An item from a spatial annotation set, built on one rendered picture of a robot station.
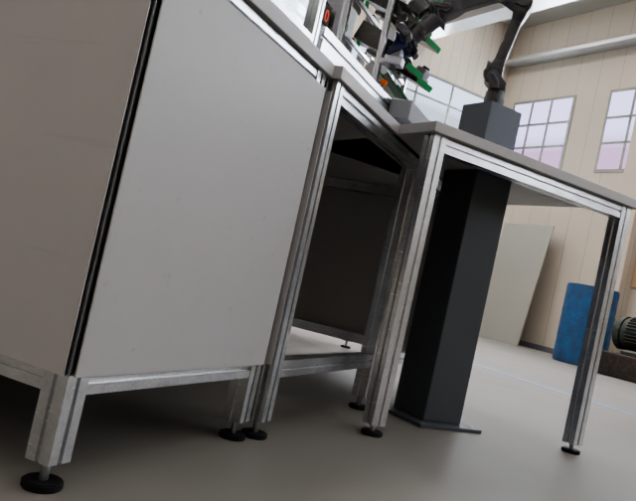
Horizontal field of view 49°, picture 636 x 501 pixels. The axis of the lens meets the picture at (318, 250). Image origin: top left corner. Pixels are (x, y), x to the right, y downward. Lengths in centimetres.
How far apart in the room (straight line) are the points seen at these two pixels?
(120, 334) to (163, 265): 13
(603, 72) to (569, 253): 285
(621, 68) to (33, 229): 1103
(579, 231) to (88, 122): 1043
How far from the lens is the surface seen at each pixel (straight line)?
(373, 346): 226
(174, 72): 113
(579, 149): 1170
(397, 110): 217
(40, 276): 111
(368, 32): 278
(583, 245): 1116
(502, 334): 1119
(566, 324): 922
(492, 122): 238
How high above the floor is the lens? 39
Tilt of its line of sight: 2 degrees up
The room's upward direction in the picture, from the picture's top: 13 degrees clockwise
